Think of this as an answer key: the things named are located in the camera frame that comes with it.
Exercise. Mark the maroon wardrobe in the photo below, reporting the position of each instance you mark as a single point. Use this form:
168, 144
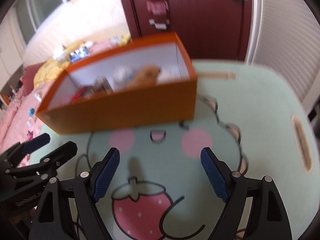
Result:
205, 30

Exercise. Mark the orange cardboard box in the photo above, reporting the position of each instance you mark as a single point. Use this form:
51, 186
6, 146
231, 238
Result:
125, 112

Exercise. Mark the window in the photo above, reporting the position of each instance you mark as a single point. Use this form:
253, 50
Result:
37, 10

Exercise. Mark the cartoon print pillow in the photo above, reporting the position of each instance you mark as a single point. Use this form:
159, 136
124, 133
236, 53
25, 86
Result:
121, 40

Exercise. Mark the red and black block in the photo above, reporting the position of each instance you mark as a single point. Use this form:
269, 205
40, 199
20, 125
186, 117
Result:
82, 93

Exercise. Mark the dark red pillow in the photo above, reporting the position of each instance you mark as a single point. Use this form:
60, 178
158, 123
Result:
31, 78

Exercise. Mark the brown carton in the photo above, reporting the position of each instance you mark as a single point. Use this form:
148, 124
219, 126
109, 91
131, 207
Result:
102, 85

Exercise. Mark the maroon striped scarf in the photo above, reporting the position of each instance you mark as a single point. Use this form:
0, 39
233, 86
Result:
157, 5

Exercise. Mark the smartphone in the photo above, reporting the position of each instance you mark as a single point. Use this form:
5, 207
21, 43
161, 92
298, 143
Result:
79, 54

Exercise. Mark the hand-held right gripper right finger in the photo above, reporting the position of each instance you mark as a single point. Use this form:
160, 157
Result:
215, 175

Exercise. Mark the mint cartoon desktop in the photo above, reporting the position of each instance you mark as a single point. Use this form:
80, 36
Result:
262, 130

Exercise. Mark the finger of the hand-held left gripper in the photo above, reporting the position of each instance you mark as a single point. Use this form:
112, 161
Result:
62, 153
36, 142

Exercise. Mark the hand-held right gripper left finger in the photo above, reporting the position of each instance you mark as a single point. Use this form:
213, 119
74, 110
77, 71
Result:
106, 175

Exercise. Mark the yellow pillow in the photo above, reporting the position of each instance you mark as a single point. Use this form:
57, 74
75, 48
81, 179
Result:
50, 72

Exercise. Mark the small blue toy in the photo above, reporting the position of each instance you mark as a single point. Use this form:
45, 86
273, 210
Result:
31, 111

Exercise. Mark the pink blanket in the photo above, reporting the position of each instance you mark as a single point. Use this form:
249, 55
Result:
12, 120

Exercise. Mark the white charger device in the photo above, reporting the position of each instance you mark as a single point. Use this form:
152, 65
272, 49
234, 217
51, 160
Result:
60, 53

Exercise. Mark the white slatted panel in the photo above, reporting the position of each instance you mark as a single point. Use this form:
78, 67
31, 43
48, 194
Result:
282, 42

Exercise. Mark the cream padded headboard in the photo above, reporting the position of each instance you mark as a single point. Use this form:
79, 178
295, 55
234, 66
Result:
87, 22

